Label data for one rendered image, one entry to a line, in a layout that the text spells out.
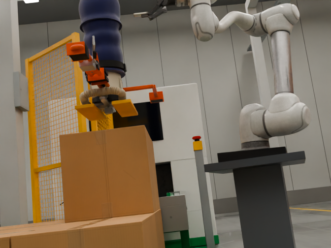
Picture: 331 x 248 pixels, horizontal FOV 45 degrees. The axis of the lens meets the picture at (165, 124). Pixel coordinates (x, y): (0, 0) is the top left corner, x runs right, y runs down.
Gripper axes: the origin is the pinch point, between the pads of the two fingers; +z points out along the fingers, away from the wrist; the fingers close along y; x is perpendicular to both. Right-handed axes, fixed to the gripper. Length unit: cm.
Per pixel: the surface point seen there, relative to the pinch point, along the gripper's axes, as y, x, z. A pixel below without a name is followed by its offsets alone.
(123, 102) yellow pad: 48, 12, 12
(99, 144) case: 70, -4, 23
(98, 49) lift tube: 15.4, 18.4, 22.8
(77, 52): 37, -35, 23
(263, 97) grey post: -21, 342, -145
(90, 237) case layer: 106, -63, 18
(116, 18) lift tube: -3.5, 22.3, 12.1
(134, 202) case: 98, -4, 10
